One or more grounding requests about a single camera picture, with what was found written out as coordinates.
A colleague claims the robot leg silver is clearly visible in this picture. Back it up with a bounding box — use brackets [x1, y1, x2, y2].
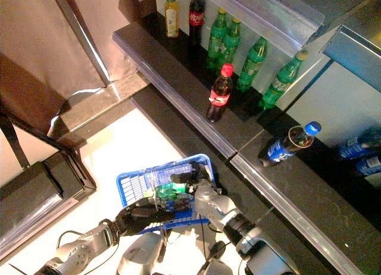
[196, 240, 235, 275]
[115, 229, 172, 275]

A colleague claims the pale tea bottle green cap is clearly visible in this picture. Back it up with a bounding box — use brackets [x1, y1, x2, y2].
[164, 0, 180, 39]

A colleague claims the black cable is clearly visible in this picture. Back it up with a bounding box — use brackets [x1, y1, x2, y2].
[198, 214, 233, 263]

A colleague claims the robot right hand black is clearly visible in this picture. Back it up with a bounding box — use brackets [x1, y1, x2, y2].
[170, 161, 213, 192]

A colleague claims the grey metal floor ledge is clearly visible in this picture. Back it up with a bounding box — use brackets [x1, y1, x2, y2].
[47, 71, 151, 139]

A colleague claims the Coca-Cola bottle red cap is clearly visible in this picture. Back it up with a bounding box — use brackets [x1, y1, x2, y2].
[188, 0, 207, 46]
[206, 63, 235, 123]

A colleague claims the robot left hand black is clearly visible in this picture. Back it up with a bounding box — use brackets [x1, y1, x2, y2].
[114, 197, 176, 237]

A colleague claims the clear plastic price rail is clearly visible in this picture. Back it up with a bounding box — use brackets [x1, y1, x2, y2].
[195, 0, 325, 49]
[112, 33, 238, 160]
[230, 154, 363, 275]

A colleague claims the robot left leg silver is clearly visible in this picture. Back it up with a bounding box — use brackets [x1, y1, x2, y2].
[115, 229, 172, 275]

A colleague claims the blue plastic shopping basket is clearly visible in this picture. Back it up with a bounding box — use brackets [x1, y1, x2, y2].
[115, 154, 216, 235]

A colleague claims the robot right leg silver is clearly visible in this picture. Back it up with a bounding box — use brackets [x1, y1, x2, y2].
[196, 240, 235, 275]

